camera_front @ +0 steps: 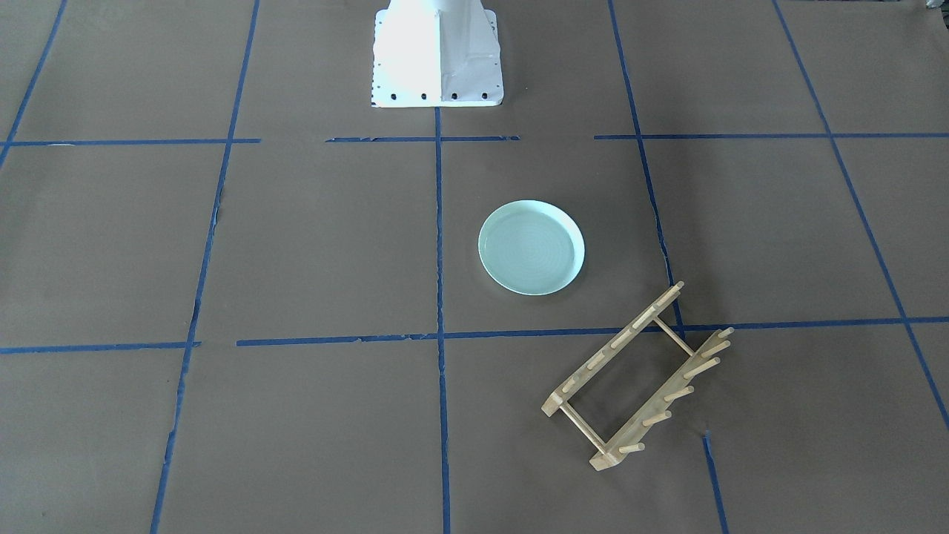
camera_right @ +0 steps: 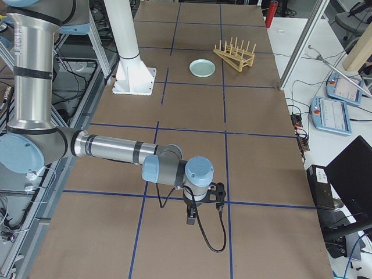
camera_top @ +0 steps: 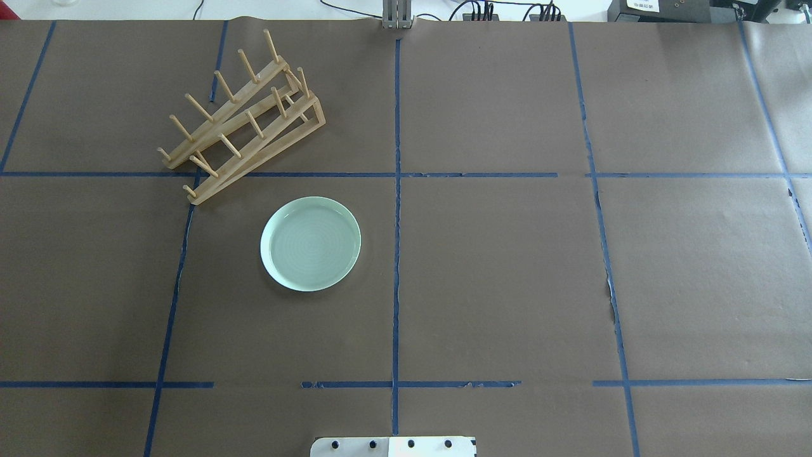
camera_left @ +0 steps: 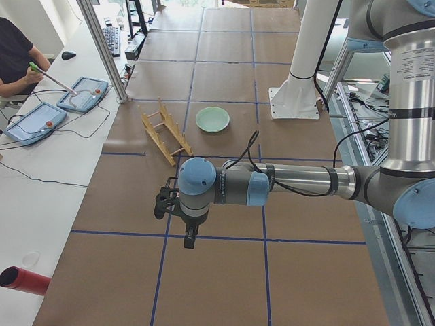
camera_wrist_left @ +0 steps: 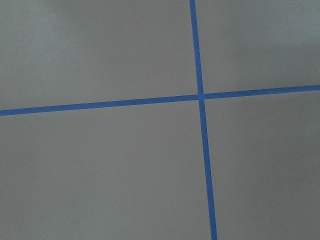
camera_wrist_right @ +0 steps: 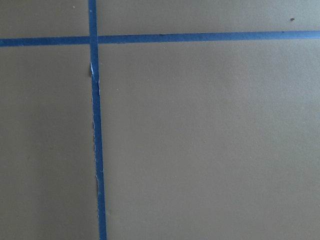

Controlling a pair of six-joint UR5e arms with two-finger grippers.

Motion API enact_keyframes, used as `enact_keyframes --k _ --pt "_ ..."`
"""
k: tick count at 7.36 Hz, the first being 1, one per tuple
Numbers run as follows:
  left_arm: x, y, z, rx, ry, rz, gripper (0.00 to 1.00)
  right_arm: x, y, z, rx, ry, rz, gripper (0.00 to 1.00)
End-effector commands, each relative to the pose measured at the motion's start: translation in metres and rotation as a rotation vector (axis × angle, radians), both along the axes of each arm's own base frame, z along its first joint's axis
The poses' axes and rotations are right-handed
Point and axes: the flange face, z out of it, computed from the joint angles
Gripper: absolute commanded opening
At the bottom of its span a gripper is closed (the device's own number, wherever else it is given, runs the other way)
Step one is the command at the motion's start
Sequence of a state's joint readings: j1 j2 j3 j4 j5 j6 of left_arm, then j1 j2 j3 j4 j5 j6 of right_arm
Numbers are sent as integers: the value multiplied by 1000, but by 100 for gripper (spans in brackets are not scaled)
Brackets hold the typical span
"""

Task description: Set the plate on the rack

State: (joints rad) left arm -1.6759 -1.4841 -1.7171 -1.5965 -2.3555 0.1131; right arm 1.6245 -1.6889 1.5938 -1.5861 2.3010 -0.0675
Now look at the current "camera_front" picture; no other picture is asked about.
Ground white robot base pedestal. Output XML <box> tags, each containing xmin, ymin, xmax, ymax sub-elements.
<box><xmin>371</xmin><ymin>1</ymin><xmax>505</xmax><ymax>108</ymax></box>

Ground wooden dish rack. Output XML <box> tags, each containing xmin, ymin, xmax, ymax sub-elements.
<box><xmin>541</xmin><ymin>283</ymin><xmax>735</xmax><ymax>471</ymax></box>

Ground light green round plate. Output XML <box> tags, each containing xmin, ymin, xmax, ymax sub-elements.
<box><xmin>477</xmin><ymin>200</ymin><xmax>586</xmax><ymax>295</ymax></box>

